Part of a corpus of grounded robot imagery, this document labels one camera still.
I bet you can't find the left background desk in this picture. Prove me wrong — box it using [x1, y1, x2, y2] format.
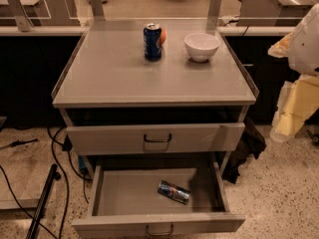
[0, 0, 80, 26]

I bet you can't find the orange fruit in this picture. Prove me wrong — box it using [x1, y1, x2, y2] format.
[159, 29, 166, 45]

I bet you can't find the black cable on floor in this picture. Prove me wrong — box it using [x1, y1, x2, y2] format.
[0, 126, 93, 239]

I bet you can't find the blue pepsi can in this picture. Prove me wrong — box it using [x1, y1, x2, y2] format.
[144, 23, 161, 61]

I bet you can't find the top grey drawer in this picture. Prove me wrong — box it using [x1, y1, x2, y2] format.
[67, 122, 245, 155]

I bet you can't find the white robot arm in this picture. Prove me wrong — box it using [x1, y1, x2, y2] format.
[268, 4, 319, 142]

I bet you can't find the black bar on floor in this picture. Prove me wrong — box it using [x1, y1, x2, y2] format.
[26, 164, 59, 239]

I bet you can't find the open middle grey drawer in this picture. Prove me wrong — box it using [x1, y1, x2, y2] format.
[73, 163, 245, 238]

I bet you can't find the black tool on floor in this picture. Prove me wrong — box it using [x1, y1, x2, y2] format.
[0, 138, 38, 150]

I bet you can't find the redbull can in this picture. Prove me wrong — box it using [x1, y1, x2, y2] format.
[158, 180, 190, 205]

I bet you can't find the white bowl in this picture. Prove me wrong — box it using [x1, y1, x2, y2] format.
[184, 33, 220, 62]

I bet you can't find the right background desk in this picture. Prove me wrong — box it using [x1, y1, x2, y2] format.
[237, 0, 319, 26]

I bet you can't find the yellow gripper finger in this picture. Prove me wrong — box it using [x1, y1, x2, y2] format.
[270, 76, 319, 142]
[268, 33, 292, 58]

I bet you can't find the background desk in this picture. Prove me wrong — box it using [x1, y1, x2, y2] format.
[0, 0, 80, 26]
[237, 0, 319, 26]

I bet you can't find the grey drawer cabinet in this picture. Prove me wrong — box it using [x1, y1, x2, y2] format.
[50, 18, 260, 239]

